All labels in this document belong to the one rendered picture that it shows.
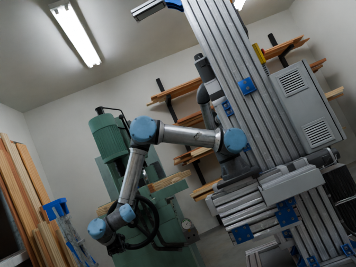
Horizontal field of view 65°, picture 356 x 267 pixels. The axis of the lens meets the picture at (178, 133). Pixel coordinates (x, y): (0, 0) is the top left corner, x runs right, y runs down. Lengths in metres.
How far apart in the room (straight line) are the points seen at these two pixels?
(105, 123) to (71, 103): 2.75
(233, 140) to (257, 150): 0.35
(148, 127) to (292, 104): 0.79
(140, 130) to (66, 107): 3.46
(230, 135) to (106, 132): 0.91
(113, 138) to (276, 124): 1.01
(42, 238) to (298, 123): 2.53
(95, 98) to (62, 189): 1.44
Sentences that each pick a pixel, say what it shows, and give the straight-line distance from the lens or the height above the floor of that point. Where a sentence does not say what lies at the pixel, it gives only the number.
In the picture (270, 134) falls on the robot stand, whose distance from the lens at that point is 1.65.
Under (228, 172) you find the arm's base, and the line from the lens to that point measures 1.43.
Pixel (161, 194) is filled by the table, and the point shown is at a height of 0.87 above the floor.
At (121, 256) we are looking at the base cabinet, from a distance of 1.84.
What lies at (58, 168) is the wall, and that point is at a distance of 4.53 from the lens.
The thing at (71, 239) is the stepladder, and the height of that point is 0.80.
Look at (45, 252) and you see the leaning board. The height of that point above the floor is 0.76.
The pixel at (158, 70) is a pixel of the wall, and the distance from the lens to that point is 4.59.
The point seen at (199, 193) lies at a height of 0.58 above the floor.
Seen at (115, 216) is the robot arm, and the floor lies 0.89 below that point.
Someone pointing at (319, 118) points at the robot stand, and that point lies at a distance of 1.63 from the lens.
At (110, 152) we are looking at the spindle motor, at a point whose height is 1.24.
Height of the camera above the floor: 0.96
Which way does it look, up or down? 7 degrees up
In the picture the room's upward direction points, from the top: 24 degrees counter-clockwise
